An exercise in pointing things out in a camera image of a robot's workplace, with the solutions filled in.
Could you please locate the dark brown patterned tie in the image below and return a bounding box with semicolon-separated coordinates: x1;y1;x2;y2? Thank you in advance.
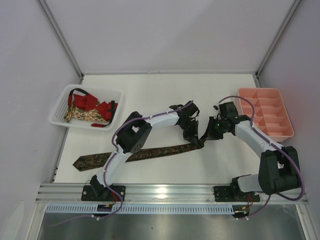
72;141;205;172

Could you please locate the left aluminium frame post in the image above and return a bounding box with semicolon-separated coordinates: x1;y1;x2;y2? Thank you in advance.
36;0;84;81

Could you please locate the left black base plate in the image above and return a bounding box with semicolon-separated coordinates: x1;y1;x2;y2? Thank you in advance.
81;185;126;202

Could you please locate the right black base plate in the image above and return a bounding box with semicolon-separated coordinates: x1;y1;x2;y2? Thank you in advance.
213;185;260;203

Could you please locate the red tie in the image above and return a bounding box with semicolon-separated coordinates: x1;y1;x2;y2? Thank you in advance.
66;89;118;128

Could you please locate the right aluminium frame post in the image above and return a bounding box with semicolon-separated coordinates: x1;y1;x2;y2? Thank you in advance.
255;0;303;79

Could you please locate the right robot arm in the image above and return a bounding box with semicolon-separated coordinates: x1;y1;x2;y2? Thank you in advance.
202;101;304;195

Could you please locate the beige floral tie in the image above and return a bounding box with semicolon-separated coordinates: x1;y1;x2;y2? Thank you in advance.
64;107;110;124

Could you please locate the aluminium frame post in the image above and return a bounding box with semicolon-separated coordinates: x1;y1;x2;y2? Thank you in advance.
255;0;303;79
36;0;84;81

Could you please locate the white plastic basket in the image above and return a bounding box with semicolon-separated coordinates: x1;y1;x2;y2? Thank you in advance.
49;84;124;131

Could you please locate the white slotted cable duct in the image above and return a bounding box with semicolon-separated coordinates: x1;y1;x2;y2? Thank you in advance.
45;203;235;215

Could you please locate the aluminium mounting rail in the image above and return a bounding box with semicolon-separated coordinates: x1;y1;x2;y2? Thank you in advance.
34;182;309;205

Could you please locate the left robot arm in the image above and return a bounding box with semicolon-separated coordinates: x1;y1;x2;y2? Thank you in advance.
90;100;204;200

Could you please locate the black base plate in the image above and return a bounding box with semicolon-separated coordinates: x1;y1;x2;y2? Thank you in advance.
213;185;260;203
81;185;126;202

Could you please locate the pink divided organizer tray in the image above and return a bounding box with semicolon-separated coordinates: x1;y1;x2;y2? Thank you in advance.
235;88;294;143

